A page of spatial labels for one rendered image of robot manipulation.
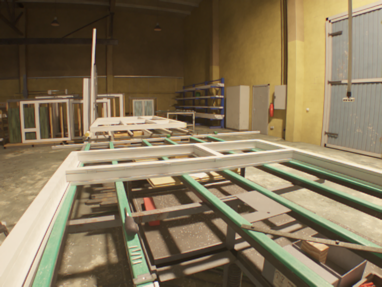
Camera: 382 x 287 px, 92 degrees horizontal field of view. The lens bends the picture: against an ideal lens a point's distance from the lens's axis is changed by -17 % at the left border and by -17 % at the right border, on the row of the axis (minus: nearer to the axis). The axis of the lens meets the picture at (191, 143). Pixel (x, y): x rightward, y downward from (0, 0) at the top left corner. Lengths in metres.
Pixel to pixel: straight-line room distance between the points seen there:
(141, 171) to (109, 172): 0.15
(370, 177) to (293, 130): 6.80
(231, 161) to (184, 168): 0.29
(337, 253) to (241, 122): 9.44
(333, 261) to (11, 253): 1.09
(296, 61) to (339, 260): 7.39
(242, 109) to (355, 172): 9.15
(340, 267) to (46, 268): 1.03
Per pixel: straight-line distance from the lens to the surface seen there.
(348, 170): 1.34
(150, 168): 1.12
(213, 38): 13.43
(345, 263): 1.08
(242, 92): 10.25
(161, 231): 1.19
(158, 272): 0.99
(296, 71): 8.03
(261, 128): 9.79
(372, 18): 7.29
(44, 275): 0.60
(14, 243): 0.61
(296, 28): 8.38
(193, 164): 1.18
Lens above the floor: 1.23
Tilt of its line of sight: 10 degrees down
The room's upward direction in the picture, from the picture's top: straight up
